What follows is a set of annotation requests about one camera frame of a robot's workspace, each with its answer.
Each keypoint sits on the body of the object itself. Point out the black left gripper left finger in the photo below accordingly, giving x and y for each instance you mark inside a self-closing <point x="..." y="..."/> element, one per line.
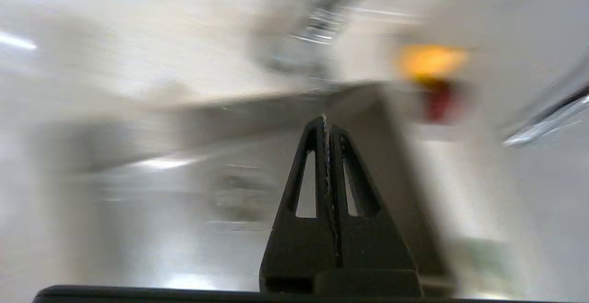
<point x="294" y="252"/>

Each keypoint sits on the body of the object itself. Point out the stainless steel sink basin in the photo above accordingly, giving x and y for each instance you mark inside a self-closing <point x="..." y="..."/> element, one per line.
<point x="184" y="179"/>

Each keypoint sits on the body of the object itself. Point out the yellow pear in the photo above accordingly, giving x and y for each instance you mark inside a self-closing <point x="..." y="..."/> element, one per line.
<point x="430" y="61"/>

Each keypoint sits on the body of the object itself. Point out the chrome kitchen faucet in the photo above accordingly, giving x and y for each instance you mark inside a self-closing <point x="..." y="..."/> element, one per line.
<point x="313" y="36"/>

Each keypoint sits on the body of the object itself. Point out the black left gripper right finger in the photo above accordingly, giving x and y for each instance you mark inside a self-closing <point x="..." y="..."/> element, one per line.
<point x="377" y="257"/>

